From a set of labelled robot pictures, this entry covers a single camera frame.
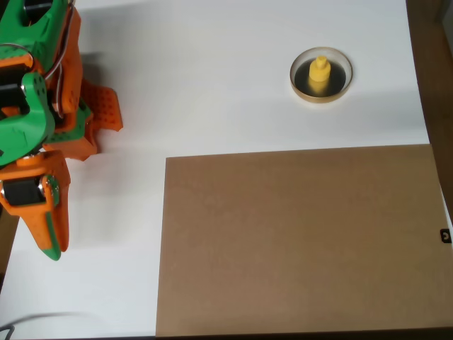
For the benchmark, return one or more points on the round dish gold rim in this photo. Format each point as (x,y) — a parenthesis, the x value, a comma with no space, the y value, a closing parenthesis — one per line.
(320,99)

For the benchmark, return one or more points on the small yellow plastic piece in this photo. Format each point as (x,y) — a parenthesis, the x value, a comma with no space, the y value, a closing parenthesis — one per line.
(318,72)

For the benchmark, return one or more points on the green orange robot arm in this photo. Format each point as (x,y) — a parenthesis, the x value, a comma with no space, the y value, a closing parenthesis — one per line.
(21,127)

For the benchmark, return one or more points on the brown cardboard sheet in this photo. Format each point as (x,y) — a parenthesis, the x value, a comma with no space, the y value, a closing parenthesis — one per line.
(301,230)

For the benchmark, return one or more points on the orange perforated arm base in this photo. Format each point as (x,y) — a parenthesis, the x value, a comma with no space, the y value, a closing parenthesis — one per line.
(106,106)

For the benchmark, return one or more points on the orange gripper black servo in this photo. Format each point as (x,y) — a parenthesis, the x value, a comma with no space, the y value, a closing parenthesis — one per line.
(25,193)

